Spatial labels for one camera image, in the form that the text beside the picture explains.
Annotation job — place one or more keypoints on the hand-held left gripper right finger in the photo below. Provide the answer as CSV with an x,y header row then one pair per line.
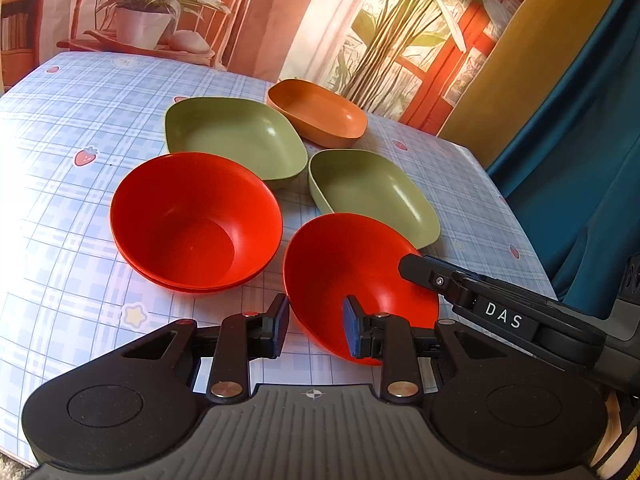
x,y
353,330

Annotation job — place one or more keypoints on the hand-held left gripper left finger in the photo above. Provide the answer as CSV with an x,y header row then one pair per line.
x,y
280,327

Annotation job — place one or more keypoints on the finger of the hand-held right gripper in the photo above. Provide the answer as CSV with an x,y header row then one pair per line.
x,y
417,270
440,263

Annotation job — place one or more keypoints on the red round bowl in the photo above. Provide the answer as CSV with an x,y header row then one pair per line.
x,y
350,265
200,291
190,215

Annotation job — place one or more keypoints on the small green dish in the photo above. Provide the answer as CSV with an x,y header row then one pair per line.
x,y
370,190

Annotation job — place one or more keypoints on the orange dish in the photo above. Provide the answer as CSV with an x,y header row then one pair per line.
x,y
320,107

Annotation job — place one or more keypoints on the large green dish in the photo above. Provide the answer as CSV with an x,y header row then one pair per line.
x,y
235,135

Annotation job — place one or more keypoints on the blue curtain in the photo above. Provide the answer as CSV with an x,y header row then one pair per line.
x,y
585,175

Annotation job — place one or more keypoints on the yellow curtain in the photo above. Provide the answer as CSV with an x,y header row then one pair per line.
x,y
540,60

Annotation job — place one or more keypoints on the blue checked tablecloth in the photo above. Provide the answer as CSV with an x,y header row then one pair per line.
x,y
65,220

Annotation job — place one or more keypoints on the printed wall tapestry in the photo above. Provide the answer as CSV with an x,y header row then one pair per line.
x,y
310,20

